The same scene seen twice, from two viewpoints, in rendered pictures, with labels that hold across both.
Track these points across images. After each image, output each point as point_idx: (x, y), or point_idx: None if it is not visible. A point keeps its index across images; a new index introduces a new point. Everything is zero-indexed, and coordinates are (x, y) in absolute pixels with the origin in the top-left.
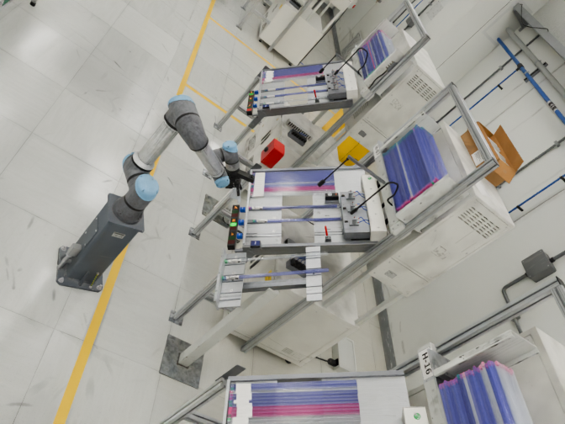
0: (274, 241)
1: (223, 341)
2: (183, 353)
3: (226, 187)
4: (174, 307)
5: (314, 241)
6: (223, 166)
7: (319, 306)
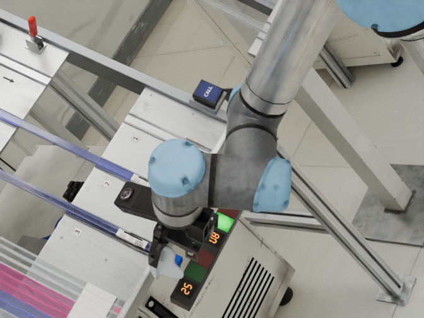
0: (153, 103)
1: (295, 270)
2: (399, 194)
3: (214, 223)
4: (394, 314)
5: (63, 61)
6: (231, 126)
7: (96, 146)
